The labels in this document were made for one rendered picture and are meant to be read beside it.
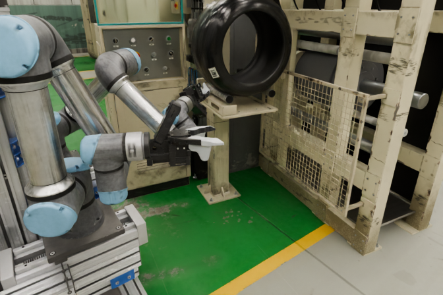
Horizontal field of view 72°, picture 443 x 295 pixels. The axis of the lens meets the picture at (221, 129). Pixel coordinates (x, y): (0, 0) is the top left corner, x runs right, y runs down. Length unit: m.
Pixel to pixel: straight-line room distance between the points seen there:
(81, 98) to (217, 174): 1.58
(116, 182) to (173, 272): 1.13
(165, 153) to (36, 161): 0.30
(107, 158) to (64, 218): 0.18
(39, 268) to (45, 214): 0.29
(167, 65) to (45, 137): 1.51
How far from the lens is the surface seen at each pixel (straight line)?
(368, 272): 2.05
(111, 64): 1.20
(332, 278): 1.95
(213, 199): 2.37
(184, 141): 0.75
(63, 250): 1.06
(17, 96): 0.79
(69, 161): 1.03
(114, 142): 0.79
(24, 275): 1.13
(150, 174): 2.41
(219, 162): 2.28
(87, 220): 1.07
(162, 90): 2.19
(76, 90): 0.90
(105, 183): 0.84
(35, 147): 0.82
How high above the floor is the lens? 1.38
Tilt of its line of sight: 22 degrees down
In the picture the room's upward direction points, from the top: straight up
